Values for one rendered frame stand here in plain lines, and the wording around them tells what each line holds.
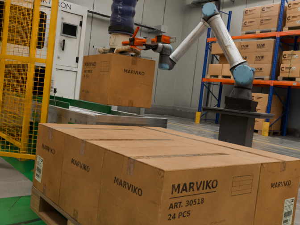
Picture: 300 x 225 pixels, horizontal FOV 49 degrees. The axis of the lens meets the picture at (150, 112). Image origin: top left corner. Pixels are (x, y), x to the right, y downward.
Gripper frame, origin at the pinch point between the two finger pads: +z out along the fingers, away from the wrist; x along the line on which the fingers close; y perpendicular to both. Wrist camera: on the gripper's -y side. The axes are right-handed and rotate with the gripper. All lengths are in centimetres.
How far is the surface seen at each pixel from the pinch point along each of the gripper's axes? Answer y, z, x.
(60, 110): 54, 36, -63
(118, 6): 21.8, 8.1, 29.5
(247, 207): -136, 28, -87
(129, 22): 16.5, -1.3, 17.3
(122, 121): -9, 13, -64
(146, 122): -9, -10, -64
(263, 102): 326, -717, -24
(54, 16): 67, 44, 17
